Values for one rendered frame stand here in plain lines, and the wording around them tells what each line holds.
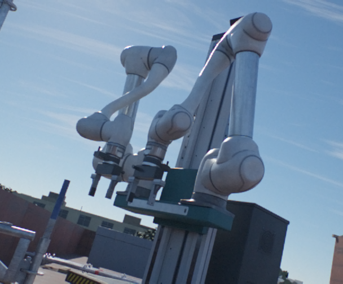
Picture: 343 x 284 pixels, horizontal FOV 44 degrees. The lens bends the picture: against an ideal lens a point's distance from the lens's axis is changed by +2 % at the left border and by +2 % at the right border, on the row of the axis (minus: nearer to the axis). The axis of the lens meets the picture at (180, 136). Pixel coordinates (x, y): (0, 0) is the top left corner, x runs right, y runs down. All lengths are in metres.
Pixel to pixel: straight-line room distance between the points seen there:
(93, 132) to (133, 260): 5.48
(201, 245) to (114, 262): 5.42
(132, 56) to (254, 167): 1.05
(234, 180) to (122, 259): 5.84
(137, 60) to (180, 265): 1.09
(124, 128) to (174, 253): 0.67
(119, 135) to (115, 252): 5.51
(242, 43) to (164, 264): 1.13
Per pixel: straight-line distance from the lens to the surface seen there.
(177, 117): 1.52
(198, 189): 1.79
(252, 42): 1.78
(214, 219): 1.72
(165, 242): 2.13
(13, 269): 2.58
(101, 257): 7.33
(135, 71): 2.30
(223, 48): 1.93
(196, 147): 2.24
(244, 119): 1.68
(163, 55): 2.25
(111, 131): 1.92
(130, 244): 7.32
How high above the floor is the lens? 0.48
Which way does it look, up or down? 17 degrees up
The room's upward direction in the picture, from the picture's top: 16 degrees clockwise
